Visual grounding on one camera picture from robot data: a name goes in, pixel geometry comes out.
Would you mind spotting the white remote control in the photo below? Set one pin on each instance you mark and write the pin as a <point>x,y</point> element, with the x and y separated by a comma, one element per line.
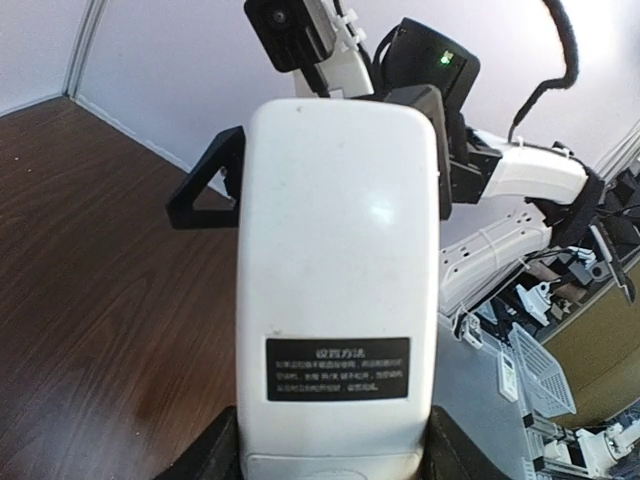
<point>337,290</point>

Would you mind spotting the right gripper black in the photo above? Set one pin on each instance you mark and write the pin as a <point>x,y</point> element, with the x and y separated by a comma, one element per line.
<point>428,100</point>

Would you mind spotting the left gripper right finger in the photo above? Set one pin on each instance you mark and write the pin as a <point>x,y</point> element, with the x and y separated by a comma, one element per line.
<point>449,453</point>

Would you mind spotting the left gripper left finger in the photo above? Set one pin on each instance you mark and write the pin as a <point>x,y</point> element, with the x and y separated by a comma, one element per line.
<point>214,454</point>

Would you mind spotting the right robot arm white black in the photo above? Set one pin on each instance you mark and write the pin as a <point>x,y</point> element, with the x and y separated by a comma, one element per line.
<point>414,62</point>

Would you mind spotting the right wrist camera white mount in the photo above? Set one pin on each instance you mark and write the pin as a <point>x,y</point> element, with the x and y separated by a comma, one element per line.
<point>317,42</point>

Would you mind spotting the right aluminium frame post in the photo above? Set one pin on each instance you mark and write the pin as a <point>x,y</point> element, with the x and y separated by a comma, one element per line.
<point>88,27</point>

